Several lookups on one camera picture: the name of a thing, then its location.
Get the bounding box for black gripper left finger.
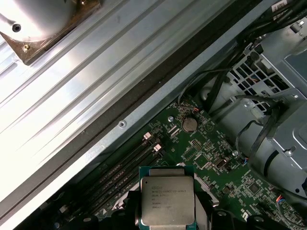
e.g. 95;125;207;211
78;190;142;230

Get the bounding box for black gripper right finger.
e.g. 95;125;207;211
194;190;275;230

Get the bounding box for silver CPU green substrate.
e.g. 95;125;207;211
139;164;200;230

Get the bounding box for CPU socket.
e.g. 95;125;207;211
176;162;219;209

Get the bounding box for RAM slot black latches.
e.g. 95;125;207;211
95;143;156;192

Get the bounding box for green motherboard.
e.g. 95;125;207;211
47;95;307;230

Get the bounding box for black PC case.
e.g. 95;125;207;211
0;0;307;230

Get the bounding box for silver coin cell battery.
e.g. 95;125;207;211
182;116;199;133

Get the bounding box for metal drive cage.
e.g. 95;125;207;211
199;23;307;199

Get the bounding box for black flat cable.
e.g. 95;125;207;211
236;94;288;173

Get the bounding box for thin black fan wire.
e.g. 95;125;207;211
177;68;237;107

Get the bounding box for brown square base plate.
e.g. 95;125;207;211
0;0;101;66

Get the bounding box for black cable bundle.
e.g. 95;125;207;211
236;0;307;48

